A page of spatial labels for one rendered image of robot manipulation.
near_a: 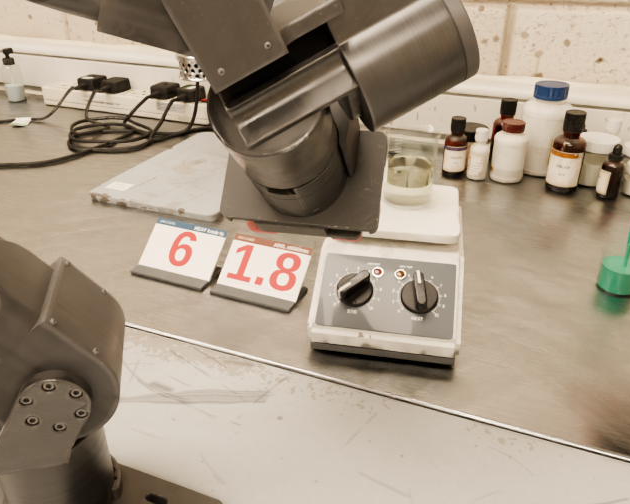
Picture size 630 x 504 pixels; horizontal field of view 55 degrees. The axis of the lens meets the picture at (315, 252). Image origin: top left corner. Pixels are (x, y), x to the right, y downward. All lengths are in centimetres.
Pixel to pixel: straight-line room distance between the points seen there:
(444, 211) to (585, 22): 53
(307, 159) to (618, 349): 38
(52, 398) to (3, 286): 6
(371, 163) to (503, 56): 71
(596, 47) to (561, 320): 55
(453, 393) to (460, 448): 6
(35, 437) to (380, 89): 24
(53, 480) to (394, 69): 29
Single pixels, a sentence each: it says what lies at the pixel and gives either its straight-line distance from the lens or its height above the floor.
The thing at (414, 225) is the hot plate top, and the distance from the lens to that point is 56.
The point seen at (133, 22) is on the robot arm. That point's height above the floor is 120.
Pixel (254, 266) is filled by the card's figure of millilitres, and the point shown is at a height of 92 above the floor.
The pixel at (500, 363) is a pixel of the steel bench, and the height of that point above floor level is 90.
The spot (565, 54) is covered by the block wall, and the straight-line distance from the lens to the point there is 106.
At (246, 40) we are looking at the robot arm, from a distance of 26.
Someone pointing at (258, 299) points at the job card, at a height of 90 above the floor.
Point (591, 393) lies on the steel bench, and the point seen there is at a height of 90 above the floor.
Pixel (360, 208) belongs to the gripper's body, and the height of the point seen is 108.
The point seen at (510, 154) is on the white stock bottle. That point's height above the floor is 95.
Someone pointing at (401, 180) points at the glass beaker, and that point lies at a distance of 58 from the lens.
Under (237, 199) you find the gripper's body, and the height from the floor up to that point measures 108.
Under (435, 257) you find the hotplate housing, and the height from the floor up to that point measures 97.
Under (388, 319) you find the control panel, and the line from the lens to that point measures 52.
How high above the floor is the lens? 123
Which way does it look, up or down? 29 degrees down
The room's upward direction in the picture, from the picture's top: straight up
